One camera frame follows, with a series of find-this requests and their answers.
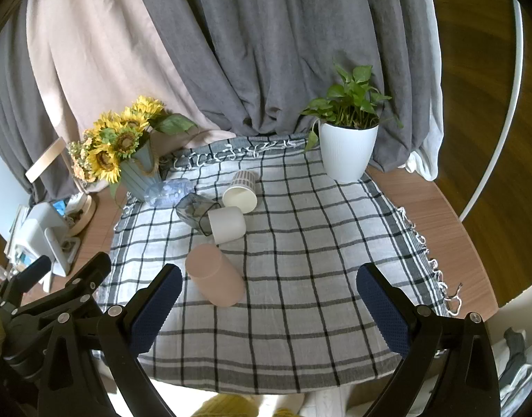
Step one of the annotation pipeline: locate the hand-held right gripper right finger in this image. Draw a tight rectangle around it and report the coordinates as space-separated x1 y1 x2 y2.
356 263 502 417

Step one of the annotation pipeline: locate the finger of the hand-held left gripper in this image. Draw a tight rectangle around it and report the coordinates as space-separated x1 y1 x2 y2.
11 252 112 319
0 255 52 310

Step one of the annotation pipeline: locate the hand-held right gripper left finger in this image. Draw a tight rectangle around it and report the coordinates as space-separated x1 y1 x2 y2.
35 264 183 417

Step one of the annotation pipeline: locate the pink cup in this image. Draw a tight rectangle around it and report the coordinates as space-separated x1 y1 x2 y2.
185 243 245 309

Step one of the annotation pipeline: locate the grey glass cup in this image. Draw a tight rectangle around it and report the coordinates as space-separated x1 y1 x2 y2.
175 193 221 236

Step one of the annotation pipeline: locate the white paper cup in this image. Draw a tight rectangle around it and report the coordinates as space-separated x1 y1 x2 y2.
222 185 259 214

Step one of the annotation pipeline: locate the striped cup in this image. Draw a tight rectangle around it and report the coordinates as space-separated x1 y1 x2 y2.
230 170 261 194

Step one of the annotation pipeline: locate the white desktop device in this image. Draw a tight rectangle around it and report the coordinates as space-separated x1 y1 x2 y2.
20 202 82 277

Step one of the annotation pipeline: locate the round wooden stand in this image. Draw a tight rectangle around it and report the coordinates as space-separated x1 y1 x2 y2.
65 193 97 236

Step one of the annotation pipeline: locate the white panel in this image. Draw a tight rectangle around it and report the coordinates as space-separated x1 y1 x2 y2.
0 139 32 244

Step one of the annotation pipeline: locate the checked tablecloth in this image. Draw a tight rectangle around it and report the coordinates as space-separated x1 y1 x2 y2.
94 136 463 399

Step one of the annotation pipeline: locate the blue-grey ribbed vase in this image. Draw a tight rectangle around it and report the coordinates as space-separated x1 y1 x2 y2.
119 141 163 203

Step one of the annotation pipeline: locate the person's yellow clothing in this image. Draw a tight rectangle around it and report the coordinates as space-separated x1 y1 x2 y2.
191 394 295 417

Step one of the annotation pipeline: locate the grey cloth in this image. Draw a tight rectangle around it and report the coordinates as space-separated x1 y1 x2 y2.
502 327 529 376

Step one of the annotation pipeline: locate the sunflower bouquet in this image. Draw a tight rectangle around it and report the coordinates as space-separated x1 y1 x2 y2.
67 96 199 199

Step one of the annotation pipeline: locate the white cloth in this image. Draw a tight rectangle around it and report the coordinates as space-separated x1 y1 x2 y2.
498 362 532 417

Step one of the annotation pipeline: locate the grey curtain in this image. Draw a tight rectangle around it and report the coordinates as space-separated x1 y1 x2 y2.
138 0 444 175
0 22 77 198

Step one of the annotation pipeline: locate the white ribbed plant pot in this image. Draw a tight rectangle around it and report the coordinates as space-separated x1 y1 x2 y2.
318 120 380 184

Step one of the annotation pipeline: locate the white sheer curtain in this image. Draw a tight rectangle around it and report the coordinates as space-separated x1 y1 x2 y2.
404 0 445 181

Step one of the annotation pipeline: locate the green pothos plant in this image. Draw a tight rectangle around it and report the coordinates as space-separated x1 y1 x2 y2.
301 63 404 153

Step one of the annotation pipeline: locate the beige curtain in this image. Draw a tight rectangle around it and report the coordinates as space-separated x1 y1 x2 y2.
26 0 237 158

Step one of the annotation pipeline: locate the white curved pole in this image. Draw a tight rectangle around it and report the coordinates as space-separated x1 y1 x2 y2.
459 0 524 223

